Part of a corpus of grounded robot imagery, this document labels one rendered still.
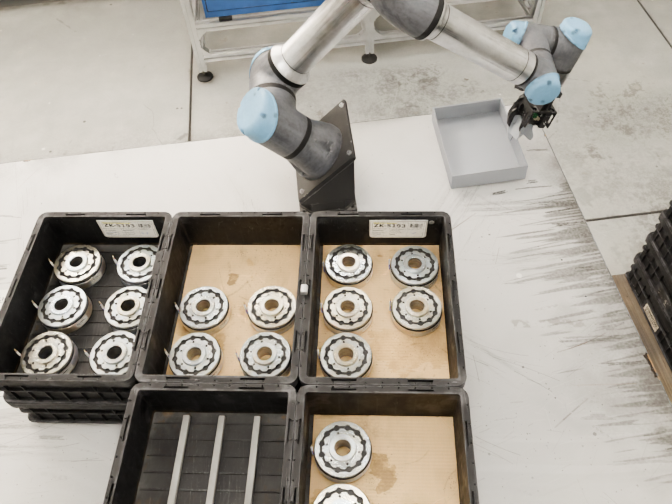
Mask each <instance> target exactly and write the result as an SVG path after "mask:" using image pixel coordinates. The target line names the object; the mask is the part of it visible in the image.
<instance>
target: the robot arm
mask: <svg viewBox="0 0 672 504"><path fill-rule="evenodd" d="M374 8H375V9H376V11H377V12H378V13H379V14H380V15H381V16H382V17H383V18H384V19H385V20H387V21H388V22H389V23H390V24H392V25H393V26H395V27H396V28H397V29H399V30H401V31H402V32H404V33H405V34H407V35H409V36H411V37H413V38H415V39H417V40H419V41H423V40H425V39H428V40H430V41H432V42H434V43H436V44H438V45H440V46H442V47H444V48H446V49H448V50H449V51H451V52H453V53H455V54H457V55H459V56H461V57H463V58H465V59H467V60H469V61H470V62H472V63H474V64H476V65H478V66H480V67H482V68H484V69H486V70H488V71H490V72H492V73H493V74H495V75H497V76H499V77H501V78H503V79H505V80H507V81H509V82H511V83H513V84H515V87H514V88H516V89H518V90H520V91H523V92H524V93H523V94H522V95H520V96H519V98H518V99H517V101H516V102H514V103H513V105H512V106H511V108H510V109H509V111H508V115H507V136H508V139H509V141H511V139H512V137H514V138H515V139H516V140H518V138H520V137H521V136H522V135H524V136H525V137H526V138H527V139H529V140H532V138H533V136H534V133H533V126H537V127H538V128H544V127H545V126H546V127H547V128H549V126H550V124H551V123H552V121H553V119H554V118H555V116H556V114H557V111H556V110H555V108H554V106H553V105H552V104H553V102H554V100H555V98H561V96H562V92H561V87H562V86H563V85H564V83H565V81H566V80H567V78H568V76H569V74H570V73H571V71H572V69H573V68H574V66H575V64H576V63H577V61H578V59H579V57H580V56H581V54H582V52H583V51H584V50H585V49H586V46H587V44H588V42H589V40H590V38H591V36H592V28H591V27H590V25H589V24H588V23H587V22H585V21H583V20H581V19H579V18H576V17H570V18H565V19H564V20H563V22H562V23H561V24H560V27H558V26H549V25H543V24H537V23H531V22H528V21H525V22H524V21H511V22H510V23H509V24H508V25H507V26H506V28H505V30H504V32H503V35H501V34H499V33H497V32H496V31H494V30H492V29H490V28H489V27H487V26H485V25H483V24H482V23H480V22H478V21H476V20H475V19H473V18H471V17H469V16H468V15H466V14H464V13H462V12H461V11H459V10H457V9H455V8H454V7H452V6H450V5H448V4H446V1H445V0H325V1H324V2H323V3H322V4H321V5H320V7H319V8H318V9H317V10H316V11H315V12H314V13H313V14H312V15H311V16H310V17H309V18H308V19H307V20H306V21H305V23H304V24H303V25H302V26H301V27H300V28H299V29H298V30H297V31H296V32H295V33H294V34H293V35H292V36H291V37H290V39H289V40H288V41H287V42H286V43H285V44H282V43H278V44H276V45H274V46H271V47H270V48H269V47H265V48H263V49H261V50H260V51H259V52H257V53H256V55H255V56H254V58H253V60H252V63H251V66H250V70H249V79H250V80H249V91H248V92H247V93H246V95H245V96H244V97H243V99H242V101H241V103H240V105H241V106H240V108H238V112H237V125H238V128H239V130H240V131H241V133H242V134H244V135H245V136H247V137H248V138H249V139H250V140H251V141H253V142H255V143H258V144H260V145H262V146H263V147H265V148H267V149H269V150H270V151H272V152H274V153H276V154H277V155H279V156H281V157H283V158H285V159H286V160H287V161H288V162H289V163H290V164H291V165H292V167H293V168H294V169H295V170H296V171H297V172H298V174H299V175H301V176H302V177H304V178H306V179H307V180H317V179H319V178H321V177H322V176H323V175H325V174H326V173H327V172H328V171H329V170H330V169H331V167H332V166H333V165H334V163H335V161H336V160H337V158H338V155H339V153H340V150H341V146H342V133H341V131H340V129H339V128H337V127H336V126H334V125H333V124H331V123H327V122H322V121H318V120H314V119H310V118H309V117H307V116H305V115H304V114H302V113H301V112H299V111H298V110H297V109H296V93H297V92H298V91H299V90H300V89H301V88H302V87H303V86H304V85H305V84H306V83H307V82H308V81H309V79H310V70H311V69H312V68H313V67H314V66H315V65H316V64H317V63H318V62H319V61H320V60H321V59H322V58H323V57H324V56H325V55H326V54H327V53H328V52H329V51H330V50H331V49H332V48H334V47H335V46H336V45H337V44H338V43H339V42H340V41H341V40H342V39H343V38H344V37H345V36H346V35H347V34H348V33H349V32H350V31H351V30H352V29H353V28H354V27H355V26H356V25H357V24H358V23H359V22H360V21H361V20H362V19H363V18H364V17H365V16H366V15H367V14H368V13H369V12H370V11H371V10H372V9H374ZM552 115H553V118H552V119H551V121H550V123H548V121H549V119H550V117H551V116H552Z"/></svg>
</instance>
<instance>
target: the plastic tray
mask: <svg viewBox="0 0 672 504"><path fill-rule="evenodd" d="M507 115H508V112H507V110H506V107H505V105H504V102H503V100H502V98H495V99H488V100H481V101H474V102H467V103H460V104H452V105H445V106H438V107H432V123H433V126H434V130H435V134H436V137H437V141H438V144H439V148H440V151H441V155H442V159H443V162H444V166H445V169H446V173H447V176H448V180H449V183H450V187H451V189H454V188H461V187H468V186H475V185H483V184H490V183H497V182H504V181H512V180H519V179H525V178H526V173H527V169H528V164H527V161H526V159H525V156H524V154H523V151H522V148H521V146H520V143H519V141H518V140H516V139H515V138H514V137H512V139H511V141H509V139H508V136H507Z"/></svg>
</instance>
